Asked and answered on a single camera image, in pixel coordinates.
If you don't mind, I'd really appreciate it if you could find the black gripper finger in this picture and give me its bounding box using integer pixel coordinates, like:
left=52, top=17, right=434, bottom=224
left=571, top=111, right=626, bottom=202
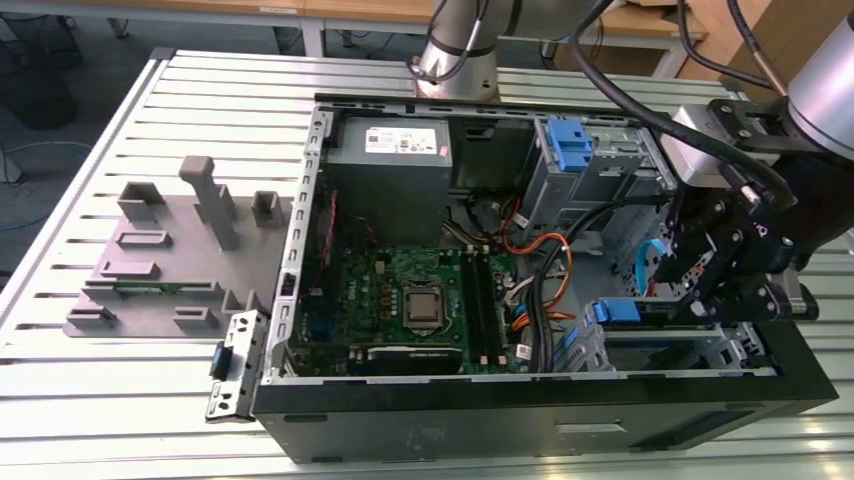
left=674, top=279, right=766, bottom=325
left=669, top=191, right=753, bottom=313

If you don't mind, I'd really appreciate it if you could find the blue wire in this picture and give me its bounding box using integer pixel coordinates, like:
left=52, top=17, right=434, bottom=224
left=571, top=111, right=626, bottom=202
left=635, top=239, right=671, bottom=299

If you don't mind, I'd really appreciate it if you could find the hard disk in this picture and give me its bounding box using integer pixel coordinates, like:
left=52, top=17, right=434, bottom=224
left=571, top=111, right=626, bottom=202
left=591, top=297, right=686, bottom=329

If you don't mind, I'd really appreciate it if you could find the metal disk bay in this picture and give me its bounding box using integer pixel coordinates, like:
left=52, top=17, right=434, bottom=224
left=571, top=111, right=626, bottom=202
left=578, top=298, right=769, bottom=374

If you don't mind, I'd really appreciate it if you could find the metal drive cage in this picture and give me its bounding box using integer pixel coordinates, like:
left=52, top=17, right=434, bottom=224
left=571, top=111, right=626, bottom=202
left=522, top=117, right=679, bottom=236

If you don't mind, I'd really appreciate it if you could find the blue drive latch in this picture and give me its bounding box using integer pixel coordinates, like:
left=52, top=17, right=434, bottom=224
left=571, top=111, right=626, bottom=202
left=545, top=119, right=595, bottom=172

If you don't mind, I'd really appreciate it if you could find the black RAM slot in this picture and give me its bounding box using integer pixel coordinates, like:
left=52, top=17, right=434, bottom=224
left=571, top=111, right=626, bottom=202
left=480, top=247, right=508, bottom=366
left=463, top=247, right=492, bottom=366

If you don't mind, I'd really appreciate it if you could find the wooden cabinet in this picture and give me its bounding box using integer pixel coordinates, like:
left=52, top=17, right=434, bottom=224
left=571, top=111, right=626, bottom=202
left=677, top=0, right=854, bottom=101

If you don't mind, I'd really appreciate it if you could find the wooden desk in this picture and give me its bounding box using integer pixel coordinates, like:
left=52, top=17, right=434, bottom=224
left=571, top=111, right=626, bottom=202
left=539, top=0, right=709, bottom=80
left=65, top=0, right=435, bottom=59

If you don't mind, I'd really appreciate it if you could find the silver CPU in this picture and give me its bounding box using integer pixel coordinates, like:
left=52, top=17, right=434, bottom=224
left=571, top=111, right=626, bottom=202
left=406, top=293, right=442, bottom=324

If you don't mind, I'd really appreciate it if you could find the CPU socket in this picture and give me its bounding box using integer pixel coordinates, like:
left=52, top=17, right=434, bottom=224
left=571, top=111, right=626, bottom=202
left=398, top=280, right=448, bottom=337

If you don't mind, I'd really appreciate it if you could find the black PC case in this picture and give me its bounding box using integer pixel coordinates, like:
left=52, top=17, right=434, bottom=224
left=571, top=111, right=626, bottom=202
left=252, top=92, right=841, bottom=464

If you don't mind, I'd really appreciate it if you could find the black graphics card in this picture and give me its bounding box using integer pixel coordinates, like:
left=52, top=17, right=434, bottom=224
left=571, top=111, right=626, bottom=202
left=364, top=344, right=463, bottom=376

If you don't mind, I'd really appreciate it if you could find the grey power supply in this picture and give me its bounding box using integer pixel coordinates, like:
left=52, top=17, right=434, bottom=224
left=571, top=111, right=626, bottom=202
left=319, top=117, right=455, bottom=246

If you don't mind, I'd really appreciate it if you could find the green motherboard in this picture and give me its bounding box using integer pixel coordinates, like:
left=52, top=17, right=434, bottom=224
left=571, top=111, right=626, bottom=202
left=296, top=244, right=535, bottom=376

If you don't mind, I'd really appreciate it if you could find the grey parts rack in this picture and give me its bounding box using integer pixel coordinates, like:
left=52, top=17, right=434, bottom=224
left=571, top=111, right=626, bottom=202
left=63, top=154, right=295, bottom=339

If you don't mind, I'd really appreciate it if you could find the black bin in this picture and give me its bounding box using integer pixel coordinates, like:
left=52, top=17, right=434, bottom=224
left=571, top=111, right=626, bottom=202
left=0, top=49, right=79, bottom=131

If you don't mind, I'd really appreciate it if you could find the thick black hose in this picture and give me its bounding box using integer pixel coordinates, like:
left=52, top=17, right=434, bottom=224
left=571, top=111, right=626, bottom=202
left=570, top=0, right=799, bottom=209

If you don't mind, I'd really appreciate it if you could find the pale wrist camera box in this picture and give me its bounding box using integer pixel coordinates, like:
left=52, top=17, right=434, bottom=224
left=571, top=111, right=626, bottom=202
left=665, top=106, right=743, bottom=190

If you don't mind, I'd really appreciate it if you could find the black wrist bracket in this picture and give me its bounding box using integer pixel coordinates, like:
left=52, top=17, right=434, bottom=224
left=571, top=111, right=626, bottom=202
left=705, top=98, right=806, bottom=157

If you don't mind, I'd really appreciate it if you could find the orange wire bundle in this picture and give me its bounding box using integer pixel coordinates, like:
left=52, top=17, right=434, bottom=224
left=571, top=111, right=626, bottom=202
left=499, top=232, right=577, bottom=346

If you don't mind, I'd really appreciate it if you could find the black cable bundle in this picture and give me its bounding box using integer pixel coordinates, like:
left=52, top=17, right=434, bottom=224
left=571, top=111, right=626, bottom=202
left=530, top=194, right=673, bottom=375

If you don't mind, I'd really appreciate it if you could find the black hose silver ferrule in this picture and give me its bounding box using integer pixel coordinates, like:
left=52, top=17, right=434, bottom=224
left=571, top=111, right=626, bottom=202
left=725, top=0, right=793, bottom=97

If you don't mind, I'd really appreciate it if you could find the red twisted wire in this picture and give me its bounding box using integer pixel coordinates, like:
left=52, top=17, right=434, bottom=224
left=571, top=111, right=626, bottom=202
left=322, top=192, right=340, bottom=269

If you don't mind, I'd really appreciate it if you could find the metal expansion slot bracket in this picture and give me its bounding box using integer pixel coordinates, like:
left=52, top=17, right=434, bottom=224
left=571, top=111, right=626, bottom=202
left=203, top=308, right=260, bottom=421

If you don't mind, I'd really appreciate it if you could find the white cable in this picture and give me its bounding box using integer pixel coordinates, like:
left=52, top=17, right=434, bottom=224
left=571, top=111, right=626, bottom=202
left=0, top=141, right=93, bottom=187

